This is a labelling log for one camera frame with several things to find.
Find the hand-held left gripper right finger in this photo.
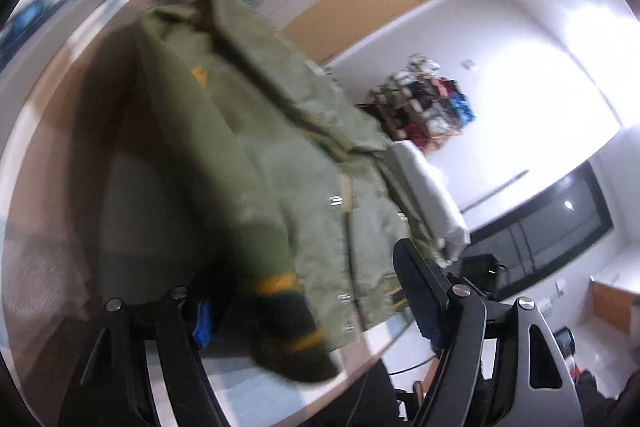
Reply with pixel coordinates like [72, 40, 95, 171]
[392, 237, 586, 427]

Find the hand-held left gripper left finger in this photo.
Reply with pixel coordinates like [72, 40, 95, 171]
[57, 287, 226, 427]

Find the green jacket with orange lining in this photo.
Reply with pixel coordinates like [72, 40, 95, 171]
[97, 0, 436, 384]

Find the wooden rack with clothes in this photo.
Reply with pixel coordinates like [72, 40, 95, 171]
[367, 54, 474, 154]

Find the dark window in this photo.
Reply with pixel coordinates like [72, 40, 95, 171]
[462, 159, 615, 304]

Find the white folded cloth pile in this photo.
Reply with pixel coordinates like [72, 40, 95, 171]
[387, 141, 472, 264]

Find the wooden desk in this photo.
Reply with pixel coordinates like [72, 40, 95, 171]
[589, 274, 640, 336]

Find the black cable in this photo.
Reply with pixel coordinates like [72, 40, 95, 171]
[345, 354, 437, 427]

